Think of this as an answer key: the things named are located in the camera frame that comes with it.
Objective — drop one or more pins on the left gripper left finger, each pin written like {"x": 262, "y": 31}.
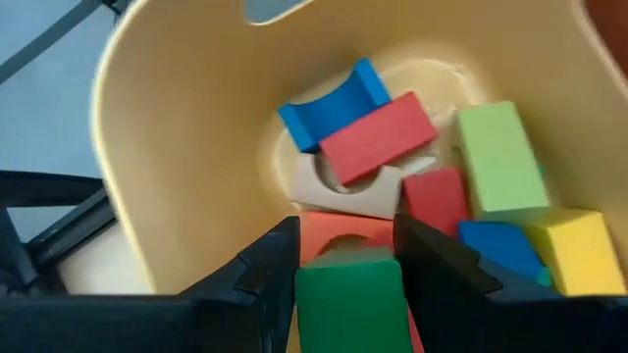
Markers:
{"x": 270, "y": 274}

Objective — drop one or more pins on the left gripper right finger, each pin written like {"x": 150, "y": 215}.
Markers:
{"x": 432, "y": 279}

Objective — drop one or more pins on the red arch block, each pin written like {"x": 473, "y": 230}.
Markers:
{"x": 416, "y": 338}
{"x": 434, "y": 198}
{"x": 378, "y": 137}

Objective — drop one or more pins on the blue arch block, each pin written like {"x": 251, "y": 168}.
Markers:
{"x": 500, "y": 245}
{"x": 333, "y": 113}

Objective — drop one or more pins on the orange arch block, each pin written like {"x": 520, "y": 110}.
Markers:
{"x": 333, "y": 225}

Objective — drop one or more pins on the white arch block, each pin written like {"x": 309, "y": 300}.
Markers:
{"x": 373, "y": 198}

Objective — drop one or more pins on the light green arch block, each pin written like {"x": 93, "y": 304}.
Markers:
{"x": 500, "y": 157}

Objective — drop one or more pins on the yellow arch block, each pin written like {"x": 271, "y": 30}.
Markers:
{"x": 579, "y": 250}

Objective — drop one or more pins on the yellow plastic bin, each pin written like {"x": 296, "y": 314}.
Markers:
{"x": 196, "y": 147}

